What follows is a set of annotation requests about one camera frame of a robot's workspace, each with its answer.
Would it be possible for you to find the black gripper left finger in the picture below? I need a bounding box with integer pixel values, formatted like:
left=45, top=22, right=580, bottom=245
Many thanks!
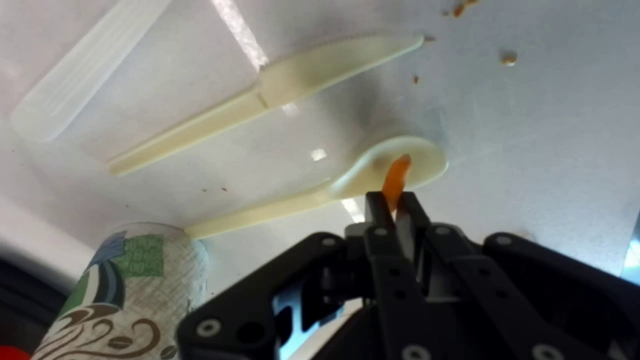
left=177, top=191, right=429, bottom=360

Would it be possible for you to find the black coffee grinder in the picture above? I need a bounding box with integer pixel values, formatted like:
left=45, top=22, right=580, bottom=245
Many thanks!
left=0, top=242, right=92, bottom=357

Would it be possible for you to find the cream plastic knife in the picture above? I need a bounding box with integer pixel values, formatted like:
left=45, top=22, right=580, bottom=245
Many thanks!
left=107, top=35, right=426, bottom=179

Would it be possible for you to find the cream plastic spoon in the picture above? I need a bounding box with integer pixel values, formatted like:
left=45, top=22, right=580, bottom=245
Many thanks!
left=182, top=137, right=450, bottom=242

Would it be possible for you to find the orange snack piece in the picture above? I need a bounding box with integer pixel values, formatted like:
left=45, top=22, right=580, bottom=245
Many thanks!
left=381, top=155, right=415, bottom=214

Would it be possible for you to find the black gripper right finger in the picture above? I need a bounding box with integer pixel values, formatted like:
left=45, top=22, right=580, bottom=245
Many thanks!
left=399, top=191, right=640, bottom=360

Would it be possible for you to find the patterned paper cup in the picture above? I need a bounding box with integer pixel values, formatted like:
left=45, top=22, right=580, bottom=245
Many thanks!
left=31, top=222, right=213, bottom=360

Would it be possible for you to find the white plastic fork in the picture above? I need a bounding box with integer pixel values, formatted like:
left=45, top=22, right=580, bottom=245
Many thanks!
left=8, top=0, right=177, bottom=147

